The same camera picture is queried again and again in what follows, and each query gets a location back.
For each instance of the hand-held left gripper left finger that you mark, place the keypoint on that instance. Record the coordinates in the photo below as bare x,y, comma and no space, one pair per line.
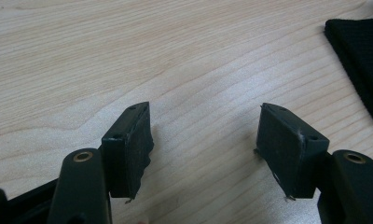
127,155

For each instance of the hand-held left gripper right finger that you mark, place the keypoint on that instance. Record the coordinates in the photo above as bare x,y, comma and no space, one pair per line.
288,155

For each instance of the black cloth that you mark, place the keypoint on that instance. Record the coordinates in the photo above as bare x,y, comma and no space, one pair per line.
358,53

